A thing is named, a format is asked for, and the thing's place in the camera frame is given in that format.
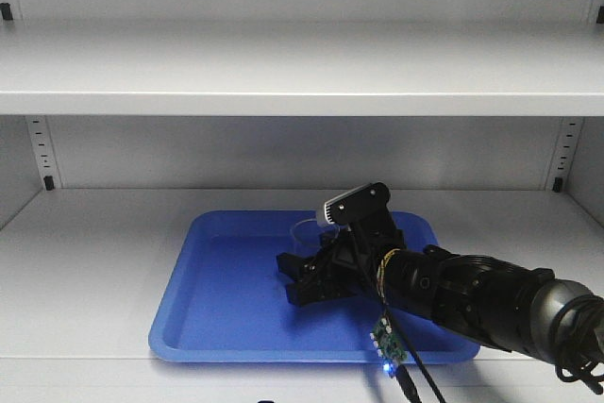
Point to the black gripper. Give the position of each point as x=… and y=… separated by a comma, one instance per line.
x=347, y=266

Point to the clear glass beaker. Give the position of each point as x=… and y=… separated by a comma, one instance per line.
x=309, y=236

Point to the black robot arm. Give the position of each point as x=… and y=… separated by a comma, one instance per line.
x=488, y=301

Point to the grey upper cabinet shelf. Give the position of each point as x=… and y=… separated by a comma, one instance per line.
x=192, y=68

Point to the blue plastic tray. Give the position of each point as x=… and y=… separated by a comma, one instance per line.
x=226, y=300

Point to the green circuit board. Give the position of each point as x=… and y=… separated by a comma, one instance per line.
x=388, y=345

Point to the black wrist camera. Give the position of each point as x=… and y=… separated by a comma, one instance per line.
x=353, y=205

